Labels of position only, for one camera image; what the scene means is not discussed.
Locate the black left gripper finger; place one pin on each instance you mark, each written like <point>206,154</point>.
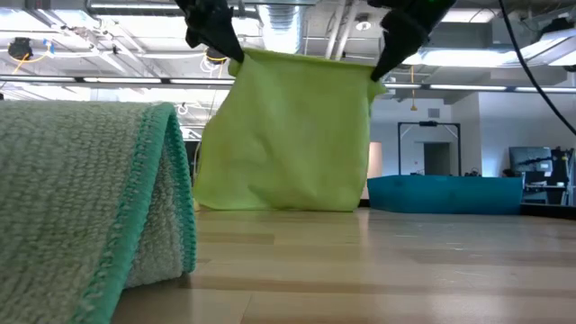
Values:
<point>200,24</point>
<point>222,22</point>

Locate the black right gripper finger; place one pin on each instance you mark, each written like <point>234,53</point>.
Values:
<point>416,38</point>
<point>396,36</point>

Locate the lime green microfiber towel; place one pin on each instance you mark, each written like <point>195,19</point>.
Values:
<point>288,135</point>

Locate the linear ceiling light strip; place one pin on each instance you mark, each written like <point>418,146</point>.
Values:
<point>121,80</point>

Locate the teal plastic bin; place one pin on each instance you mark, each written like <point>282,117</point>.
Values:
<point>445,195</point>

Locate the dark computer monitor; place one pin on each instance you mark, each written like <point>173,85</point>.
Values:
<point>531,157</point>

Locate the black ceiling device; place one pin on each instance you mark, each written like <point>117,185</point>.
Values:
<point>20,48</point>

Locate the pale green towel teal edge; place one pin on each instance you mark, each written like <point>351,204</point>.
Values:
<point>67,189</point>

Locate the silver ceiling duct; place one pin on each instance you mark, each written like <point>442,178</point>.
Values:
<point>281,27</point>

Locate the black gantry frame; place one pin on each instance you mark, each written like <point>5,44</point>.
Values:
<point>427,123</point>

